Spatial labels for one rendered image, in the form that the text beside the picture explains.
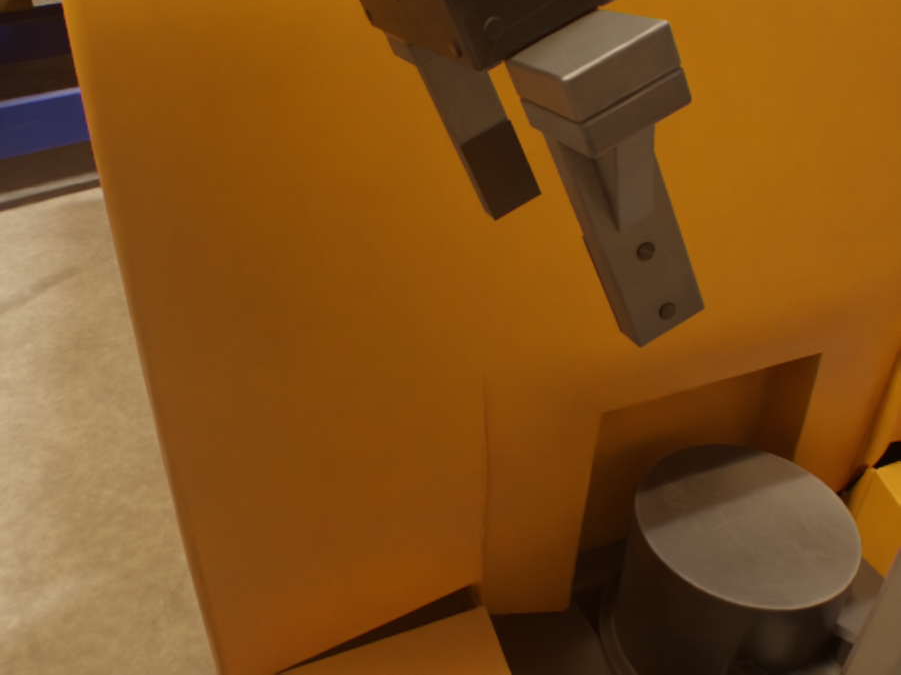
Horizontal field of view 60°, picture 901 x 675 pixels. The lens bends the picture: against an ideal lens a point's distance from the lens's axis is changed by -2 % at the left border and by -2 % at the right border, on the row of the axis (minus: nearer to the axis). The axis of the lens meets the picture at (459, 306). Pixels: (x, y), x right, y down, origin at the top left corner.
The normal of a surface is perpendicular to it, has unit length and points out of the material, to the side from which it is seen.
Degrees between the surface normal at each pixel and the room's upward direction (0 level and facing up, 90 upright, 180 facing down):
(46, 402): 0
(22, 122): 90
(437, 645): 22
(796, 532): 0
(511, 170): 83
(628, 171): 110
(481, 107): 83
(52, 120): 90
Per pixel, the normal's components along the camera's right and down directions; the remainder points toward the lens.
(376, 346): 0.36, 0.24
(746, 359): 0.37, 0.49
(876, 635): -0.94, 0.16
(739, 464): 0.01, -0.85
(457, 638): 0.15, -0.61
